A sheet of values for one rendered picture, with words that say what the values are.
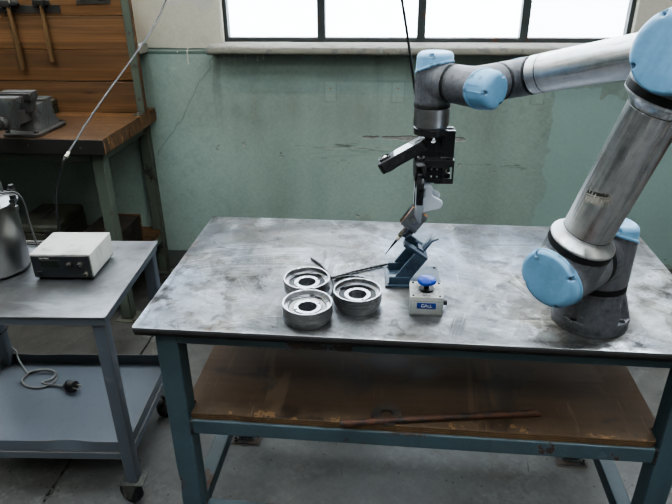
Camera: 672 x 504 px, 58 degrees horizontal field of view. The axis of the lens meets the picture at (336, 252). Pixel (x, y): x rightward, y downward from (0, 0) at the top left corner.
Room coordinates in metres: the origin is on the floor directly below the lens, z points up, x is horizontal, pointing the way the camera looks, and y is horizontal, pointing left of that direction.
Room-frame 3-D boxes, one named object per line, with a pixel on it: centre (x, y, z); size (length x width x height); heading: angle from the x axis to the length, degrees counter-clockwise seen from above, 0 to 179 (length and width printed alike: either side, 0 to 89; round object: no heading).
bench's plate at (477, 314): (1.29, -0.20, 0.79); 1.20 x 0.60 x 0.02; 84
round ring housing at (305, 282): (1.19, 0.07, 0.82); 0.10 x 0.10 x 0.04
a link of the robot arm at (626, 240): (1.06, -0.52, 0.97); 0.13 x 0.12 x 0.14; 130
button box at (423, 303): (1.12, -0.20, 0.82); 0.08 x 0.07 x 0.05; 84
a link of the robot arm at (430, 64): (1.25, -0.20, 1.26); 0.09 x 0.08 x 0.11; 40
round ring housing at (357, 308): (1.13, -0.05, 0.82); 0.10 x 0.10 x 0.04
